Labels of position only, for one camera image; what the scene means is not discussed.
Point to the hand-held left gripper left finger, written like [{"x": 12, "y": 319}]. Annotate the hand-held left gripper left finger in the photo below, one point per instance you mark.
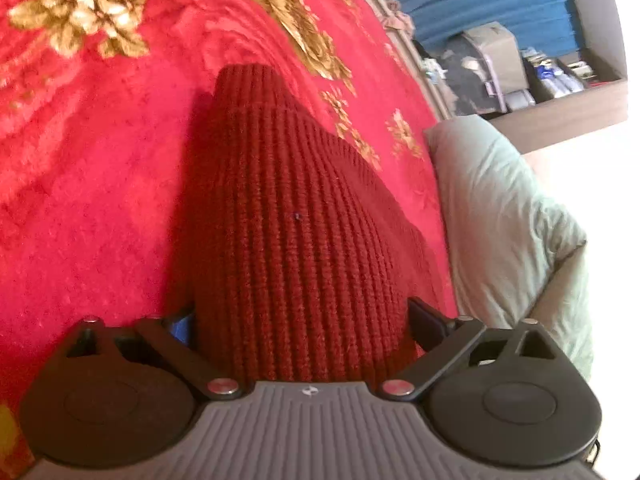
[{"x": 181, "y": 327}]

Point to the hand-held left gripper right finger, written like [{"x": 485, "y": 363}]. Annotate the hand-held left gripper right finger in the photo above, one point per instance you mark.
[{"x": 425, "y": 325}]

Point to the dark red knit sweater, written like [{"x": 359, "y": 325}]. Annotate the dark red knit sweater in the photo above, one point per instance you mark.
[{"x": 300, "y": 235}]

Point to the pale green pillow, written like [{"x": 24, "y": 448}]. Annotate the pale green pillow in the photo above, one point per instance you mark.
[{"x": 500, "y": 210}]

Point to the red floral blanket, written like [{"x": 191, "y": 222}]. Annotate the red floral blanket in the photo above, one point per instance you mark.
[{"x": 75, "y": 185}]

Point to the dark bag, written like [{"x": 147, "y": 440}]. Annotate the dark bag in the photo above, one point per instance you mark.
[{"x": 465, "y": 85}]

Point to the brown wooden board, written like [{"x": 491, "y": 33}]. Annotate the brown wooden board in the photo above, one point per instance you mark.
[{"x": 575, "y": 110}]

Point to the brown cardboard box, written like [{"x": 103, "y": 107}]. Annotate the brown cardboard box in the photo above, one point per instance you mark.
[{"x": 495, "y": 55}]

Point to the beige bed frame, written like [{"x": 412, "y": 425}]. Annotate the beige bed frame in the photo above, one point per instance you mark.
[{"x": 400, "y": 30}]

